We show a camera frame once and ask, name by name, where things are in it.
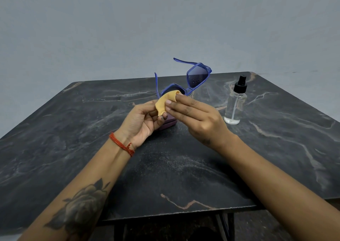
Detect person's right hand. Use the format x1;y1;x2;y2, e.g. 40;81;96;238
165;94;235;151

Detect clear spray bottle black cap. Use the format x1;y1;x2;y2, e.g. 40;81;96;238
224;75;248;125

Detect person's left forearm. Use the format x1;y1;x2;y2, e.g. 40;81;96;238
17;137;134;241

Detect person's right forearm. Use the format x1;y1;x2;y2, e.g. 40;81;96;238
216;134;340;241

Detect purple glasses case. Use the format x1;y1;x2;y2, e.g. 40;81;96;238
158;113;178;131

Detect yellow cleaning cloth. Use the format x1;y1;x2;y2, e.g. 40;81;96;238
155;90;182;117

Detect blue frame sunglasses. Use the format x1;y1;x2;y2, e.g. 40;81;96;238
155;58;212;99

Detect person's left hand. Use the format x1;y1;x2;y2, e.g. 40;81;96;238
115;99;168;150

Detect red thread bracelet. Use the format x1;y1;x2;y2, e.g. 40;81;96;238
109;132;135;157

